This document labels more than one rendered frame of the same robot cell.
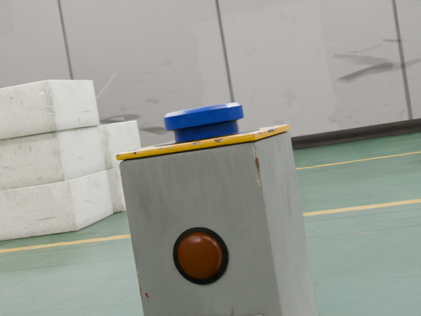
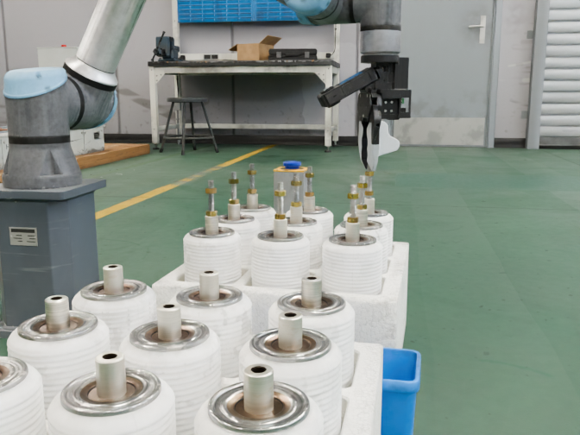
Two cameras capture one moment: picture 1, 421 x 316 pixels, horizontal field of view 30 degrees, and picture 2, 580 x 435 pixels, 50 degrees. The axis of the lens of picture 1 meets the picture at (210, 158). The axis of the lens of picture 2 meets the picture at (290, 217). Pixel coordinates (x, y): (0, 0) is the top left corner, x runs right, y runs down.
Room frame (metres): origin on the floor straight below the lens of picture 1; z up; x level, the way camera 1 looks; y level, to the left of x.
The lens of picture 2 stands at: (0.24, -1.40, 0.48)
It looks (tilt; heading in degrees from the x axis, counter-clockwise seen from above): 11 degrees down; 84
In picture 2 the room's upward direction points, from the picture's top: straight up
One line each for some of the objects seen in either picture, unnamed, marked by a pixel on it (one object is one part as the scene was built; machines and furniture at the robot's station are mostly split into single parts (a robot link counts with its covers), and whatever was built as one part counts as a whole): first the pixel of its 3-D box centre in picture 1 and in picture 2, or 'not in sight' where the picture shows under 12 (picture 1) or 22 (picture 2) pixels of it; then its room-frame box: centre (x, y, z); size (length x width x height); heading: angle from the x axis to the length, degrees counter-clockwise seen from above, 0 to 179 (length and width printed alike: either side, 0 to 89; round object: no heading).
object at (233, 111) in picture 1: (205, 127); (292, 166); (0.39, 0.00, 0.32); 0.04 x 0.04 x 0.02
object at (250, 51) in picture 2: not in sight; (255, 50); (0.54, 4.41, 0.87); 0.40 x 0.30 x 0.23; 150
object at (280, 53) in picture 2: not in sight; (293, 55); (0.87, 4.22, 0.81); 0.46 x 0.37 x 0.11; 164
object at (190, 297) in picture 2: not in sight; (209, 297); (0.22, -0.71, 0.25); 0.08 x 0.08 x 0.01
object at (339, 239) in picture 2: not in sight; (352, 240); (0.44, -0.45, 0.25); 0.08 x 0.08 x 0.01
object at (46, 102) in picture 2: not in sight; (39, 100); (-0.12, -0.09, 0.47); 0.13 x 0.12 x 0.14; 67
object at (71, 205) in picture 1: (45, 205); not in sight; (2.99, 0.65, 0.09); 0.39 x 0.39 x 0.18; 78
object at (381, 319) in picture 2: not in sight; (296, 306); (0.37, -0.30, 0.09); 0.39 x 0.39 x 0.18; 71
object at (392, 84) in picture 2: not in sight; (382, 89); (0.54, -0.22, 0.49); 0.09 x 0.08 x 0.12; 6
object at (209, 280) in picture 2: not in sight; (209, 286); (0.22, -0.71, 0.26); 0.02 x 0.02 x 0.03
